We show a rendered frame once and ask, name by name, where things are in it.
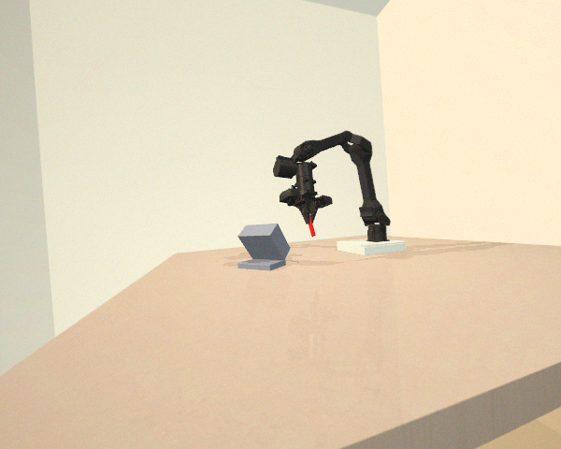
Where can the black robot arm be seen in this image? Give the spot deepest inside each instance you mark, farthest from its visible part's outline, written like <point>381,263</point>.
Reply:
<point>360,152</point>

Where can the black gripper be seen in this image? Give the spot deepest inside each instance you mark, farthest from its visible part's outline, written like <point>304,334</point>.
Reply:
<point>305,199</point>

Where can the grey sloped panel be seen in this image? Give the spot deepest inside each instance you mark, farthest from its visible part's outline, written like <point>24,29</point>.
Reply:
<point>266,245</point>

